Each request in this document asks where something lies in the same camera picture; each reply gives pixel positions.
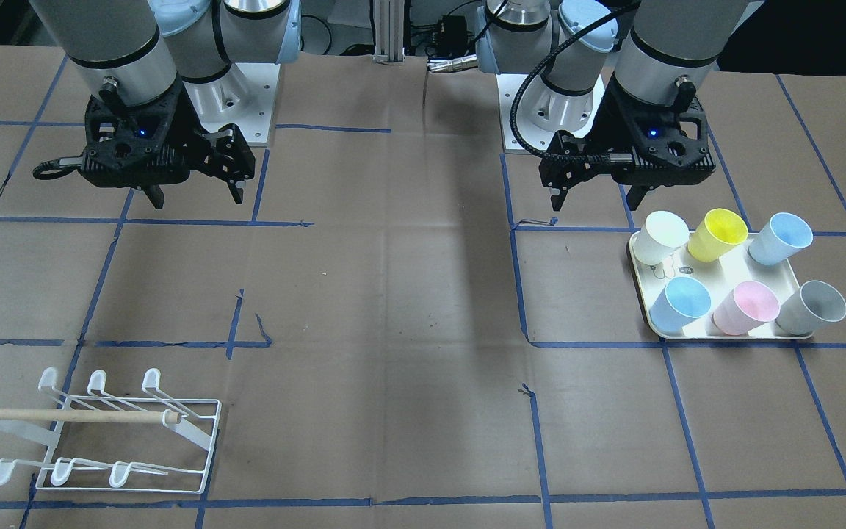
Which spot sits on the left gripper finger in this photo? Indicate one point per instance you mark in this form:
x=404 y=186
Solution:
x=635 y=195
x=557 y=198

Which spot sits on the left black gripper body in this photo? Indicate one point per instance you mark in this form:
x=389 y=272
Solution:
x=620 y=110

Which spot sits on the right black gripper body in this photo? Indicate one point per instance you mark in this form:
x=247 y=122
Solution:
x=189 y=120

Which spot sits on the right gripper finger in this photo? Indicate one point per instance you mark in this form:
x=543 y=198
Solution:
x=155 y=196
x=236 y=189

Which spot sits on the white plastic cup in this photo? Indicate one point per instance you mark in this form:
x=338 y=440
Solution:
x=662 y=234

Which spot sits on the light blue cup front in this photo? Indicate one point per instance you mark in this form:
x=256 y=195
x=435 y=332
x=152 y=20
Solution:
x=682 y=301

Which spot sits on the light blue cup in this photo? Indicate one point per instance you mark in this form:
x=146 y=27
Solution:
x=682 y=301
x=784 y=235

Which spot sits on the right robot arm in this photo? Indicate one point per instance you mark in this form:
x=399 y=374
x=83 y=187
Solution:
x=147 y=44

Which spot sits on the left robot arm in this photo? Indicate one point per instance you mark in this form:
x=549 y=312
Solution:
x=644 y=45

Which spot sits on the yellow plastic cup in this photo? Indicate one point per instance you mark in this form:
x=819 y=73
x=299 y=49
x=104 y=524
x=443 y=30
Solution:
x=720 y=231

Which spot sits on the light blue cup back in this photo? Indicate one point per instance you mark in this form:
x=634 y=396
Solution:
x=784 y=235

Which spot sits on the pink plastic cup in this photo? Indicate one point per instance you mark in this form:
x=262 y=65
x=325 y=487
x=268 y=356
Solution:
x=748 y=306

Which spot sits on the grey plastic cup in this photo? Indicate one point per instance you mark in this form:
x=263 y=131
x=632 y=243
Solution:
x=815 y=305

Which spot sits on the cream serving tray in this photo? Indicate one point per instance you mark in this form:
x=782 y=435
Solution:
x=719 y=278

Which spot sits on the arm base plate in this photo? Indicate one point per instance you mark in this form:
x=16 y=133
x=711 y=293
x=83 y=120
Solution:
x=541 y=113
x=245 y=96

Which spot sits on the aluminium frame post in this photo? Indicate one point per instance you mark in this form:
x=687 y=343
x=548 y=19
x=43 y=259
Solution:
x=389 y=27

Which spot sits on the white wire cup rack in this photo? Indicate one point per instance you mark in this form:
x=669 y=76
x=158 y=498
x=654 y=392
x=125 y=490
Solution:
x=150 y=443

